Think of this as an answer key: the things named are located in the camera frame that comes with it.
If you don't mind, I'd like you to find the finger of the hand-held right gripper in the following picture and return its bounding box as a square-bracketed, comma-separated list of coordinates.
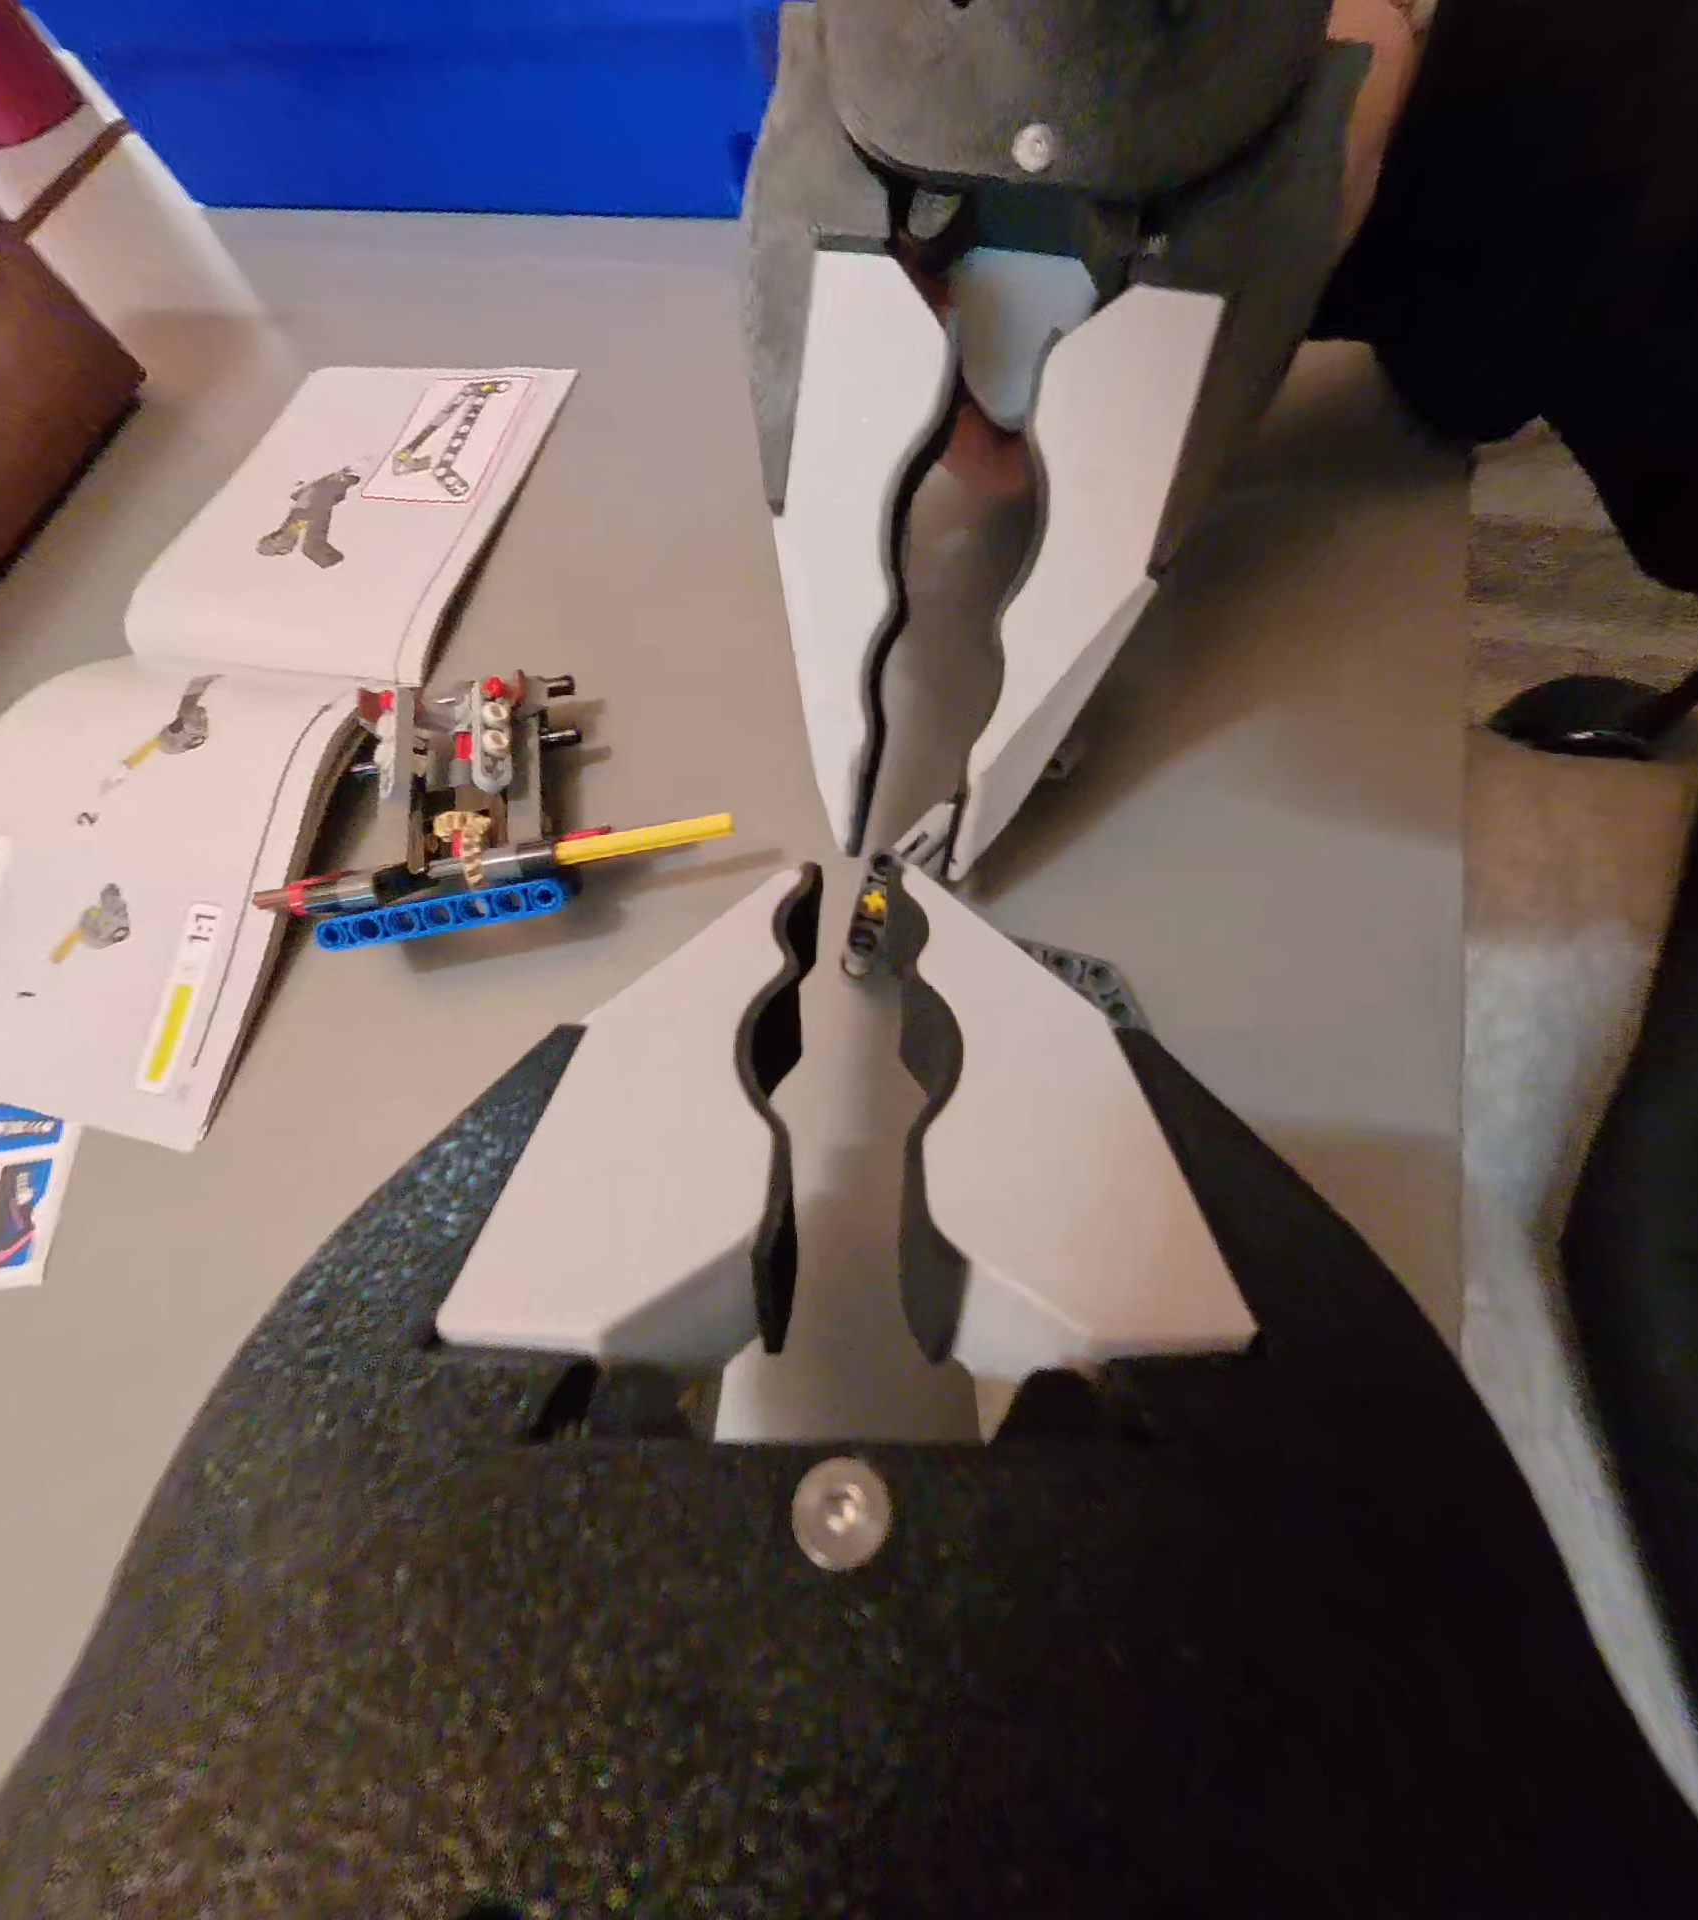
[775, 245, 974, 858]
[943, 282, 1230, 887]

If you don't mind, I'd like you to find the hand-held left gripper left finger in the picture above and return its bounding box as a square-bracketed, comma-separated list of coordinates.
[436, 862, 811, 1368]

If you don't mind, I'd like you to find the lego assembly with blue beam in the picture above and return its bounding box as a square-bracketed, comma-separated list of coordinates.
[252, 669, 736, 954]

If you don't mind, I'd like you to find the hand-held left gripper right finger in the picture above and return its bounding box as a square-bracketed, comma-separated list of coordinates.
[891, 870, 1264, 1373]

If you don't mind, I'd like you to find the white block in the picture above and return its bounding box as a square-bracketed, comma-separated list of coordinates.
[16, 120, 266, 317]

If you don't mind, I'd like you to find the person's right forearm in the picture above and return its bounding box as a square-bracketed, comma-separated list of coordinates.
[1315, 0, 1698, 601]

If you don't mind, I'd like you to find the blue storage bin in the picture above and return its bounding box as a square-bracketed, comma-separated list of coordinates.
[24, 0, 793, 219]

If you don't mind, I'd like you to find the small grey lego connector piece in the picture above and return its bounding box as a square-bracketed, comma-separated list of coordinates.
[841, 846, 934, 980]

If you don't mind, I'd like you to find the person's right hand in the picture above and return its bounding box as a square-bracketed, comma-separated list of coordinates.
[939, 401, 1034, 489]

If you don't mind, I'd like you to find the maroon cylinder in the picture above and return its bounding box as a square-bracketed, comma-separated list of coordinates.
[0, 0, 86, 151]

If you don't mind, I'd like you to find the white lego instruction booklet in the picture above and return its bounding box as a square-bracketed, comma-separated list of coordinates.
[0, 365, 582, 1153]

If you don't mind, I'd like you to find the dark grey lego beam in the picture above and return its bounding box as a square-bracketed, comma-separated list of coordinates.
[1014, 936, 1154, 1038]

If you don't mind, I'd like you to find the black chair base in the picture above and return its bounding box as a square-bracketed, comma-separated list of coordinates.
[1486, 599, 1698, 760]

